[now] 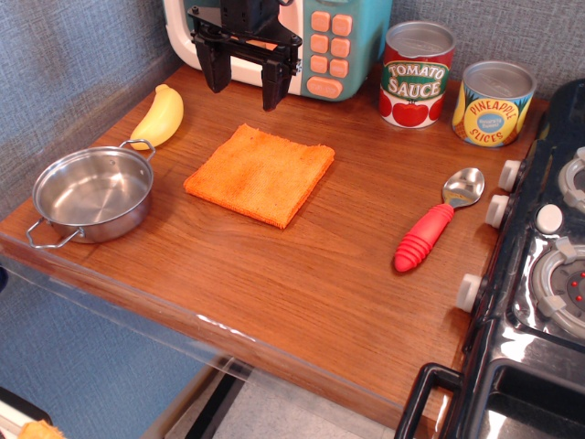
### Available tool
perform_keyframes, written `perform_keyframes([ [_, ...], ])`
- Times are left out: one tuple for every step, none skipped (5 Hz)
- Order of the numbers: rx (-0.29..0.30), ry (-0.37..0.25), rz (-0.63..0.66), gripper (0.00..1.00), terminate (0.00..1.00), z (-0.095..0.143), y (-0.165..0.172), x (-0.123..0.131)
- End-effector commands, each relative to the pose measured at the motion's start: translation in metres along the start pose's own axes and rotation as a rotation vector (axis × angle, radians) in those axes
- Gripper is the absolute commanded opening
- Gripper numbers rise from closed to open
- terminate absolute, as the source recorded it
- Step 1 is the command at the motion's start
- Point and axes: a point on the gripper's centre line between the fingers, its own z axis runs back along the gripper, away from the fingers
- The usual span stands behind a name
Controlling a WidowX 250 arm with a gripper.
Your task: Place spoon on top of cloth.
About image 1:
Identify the black toy stove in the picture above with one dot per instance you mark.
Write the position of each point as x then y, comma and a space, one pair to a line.
523, 369

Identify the pineapple slices can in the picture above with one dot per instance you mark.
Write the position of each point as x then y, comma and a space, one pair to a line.
493, 102

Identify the white stove knob upper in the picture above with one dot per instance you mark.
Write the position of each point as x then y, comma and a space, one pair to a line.
509, 174

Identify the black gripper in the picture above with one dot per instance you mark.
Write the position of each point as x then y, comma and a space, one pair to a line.
249, 30

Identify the tomato sauce can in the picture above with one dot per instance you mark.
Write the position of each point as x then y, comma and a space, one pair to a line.
415, 71

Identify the small steel pot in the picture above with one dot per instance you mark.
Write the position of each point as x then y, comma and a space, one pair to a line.
94, 195

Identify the orange object bottom left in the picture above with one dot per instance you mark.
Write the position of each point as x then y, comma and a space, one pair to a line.
40, 430

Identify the teal toy microwave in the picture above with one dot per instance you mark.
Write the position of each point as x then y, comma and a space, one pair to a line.
342, 41

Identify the white stove knob lower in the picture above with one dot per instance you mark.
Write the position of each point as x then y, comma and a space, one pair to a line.
468, 291

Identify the orange folded cloth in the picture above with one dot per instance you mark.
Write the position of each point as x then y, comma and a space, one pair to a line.
261, 176

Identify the red handled metal spoon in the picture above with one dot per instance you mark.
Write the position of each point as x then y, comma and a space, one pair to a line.
461, 190

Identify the white stove knob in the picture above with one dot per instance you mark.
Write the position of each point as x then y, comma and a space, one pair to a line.
509, 174
496, 210
468, 291

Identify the white stove knob middle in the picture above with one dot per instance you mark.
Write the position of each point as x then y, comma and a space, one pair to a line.
496, 210

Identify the yellow toy banana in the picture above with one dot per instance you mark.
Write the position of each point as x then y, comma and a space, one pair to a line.
161, 121

